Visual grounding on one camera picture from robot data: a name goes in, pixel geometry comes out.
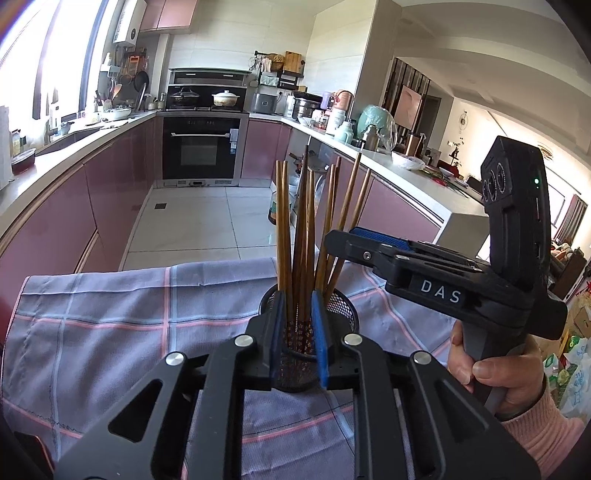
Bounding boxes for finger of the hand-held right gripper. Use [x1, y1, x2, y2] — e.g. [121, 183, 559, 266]
[323, 229, 416, 280]
[347, 226, 490, 271]

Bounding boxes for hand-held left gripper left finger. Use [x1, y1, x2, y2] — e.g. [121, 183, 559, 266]
[54, 291, 287, 480]

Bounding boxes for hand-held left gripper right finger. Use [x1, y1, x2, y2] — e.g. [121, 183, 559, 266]
[310, 290, 541, 480]

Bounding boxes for black mesh pen holder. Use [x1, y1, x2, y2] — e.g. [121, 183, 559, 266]
[259, 284, 356, 393]

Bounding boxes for bundle of wooden chopsticks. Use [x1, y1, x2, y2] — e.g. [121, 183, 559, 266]
[276, 145, 372, 361]

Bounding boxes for person's right hand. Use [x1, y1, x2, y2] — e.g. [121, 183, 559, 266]
[448, 318, 548, 421]

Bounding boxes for green plastic bottle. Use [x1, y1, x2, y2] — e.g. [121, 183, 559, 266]
[268, 187, 296, 226]

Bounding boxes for white plastic bags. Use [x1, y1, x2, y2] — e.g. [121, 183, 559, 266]
[542, 337, 591, 418]

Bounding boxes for green fan in plastic cover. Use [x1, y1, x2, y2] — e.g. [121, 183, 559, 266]
[358, 104, 399, 153]

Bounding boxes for steel steamer pot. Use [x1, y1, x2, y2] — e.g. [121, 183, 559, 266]
[293, 95, 323, 121]

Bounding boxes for grey plaid tablecloth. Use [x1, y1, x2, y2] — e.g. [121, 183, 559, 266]
[0, 256, 462, 480]

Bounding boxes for silver countertop appliance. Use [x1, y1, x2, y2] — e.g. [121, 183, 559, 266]
[250, 92, 278, 114]

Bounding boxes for black built-in oven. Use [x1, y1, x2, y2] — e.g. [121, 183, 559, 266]
[161, 115, 242, 181]

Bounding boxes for black range hood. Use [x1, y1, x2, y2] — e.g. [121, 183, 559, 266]
[168, 68, 250, 88]

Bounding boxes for black pot with glass lid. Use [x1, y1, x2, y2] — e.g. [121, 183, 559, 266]
[168, 87, 200, 108]

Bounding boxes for dark brown wooden panel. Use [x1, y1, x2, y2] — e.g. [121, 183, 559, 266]
[0, 429, 54, 480]

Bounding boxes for steel kitchen sink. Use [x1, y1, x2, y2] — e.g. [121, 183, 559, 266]
[37, 127, 100, 155]

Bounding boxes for dark red bowl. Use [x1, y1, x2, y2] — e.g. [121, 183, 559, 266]
[10, 148, 37, 174]

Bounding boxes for white microwave oven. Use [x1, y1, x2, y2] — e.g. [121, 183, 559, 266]
[0, 105, 12, 191]

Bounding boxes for kitchen window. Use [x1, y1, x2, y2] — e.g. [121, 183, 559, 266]
[0, 0, 116, 134]

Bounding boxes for framed wall painting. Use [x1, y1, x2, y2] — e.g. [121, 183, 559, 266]
[399, 84, 423, 132]

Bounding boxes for black wall rack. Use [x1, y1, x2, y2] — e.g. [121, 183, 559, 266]
[253, 52, 305, 90]

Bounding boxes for pink wall cabinet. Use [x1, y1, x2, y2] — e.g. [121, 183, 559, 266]
[139, 0, 199, 32]

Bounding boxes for white wall water heater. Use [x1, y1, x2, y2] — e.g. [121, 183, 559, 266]
[113, 0, 148, 44]

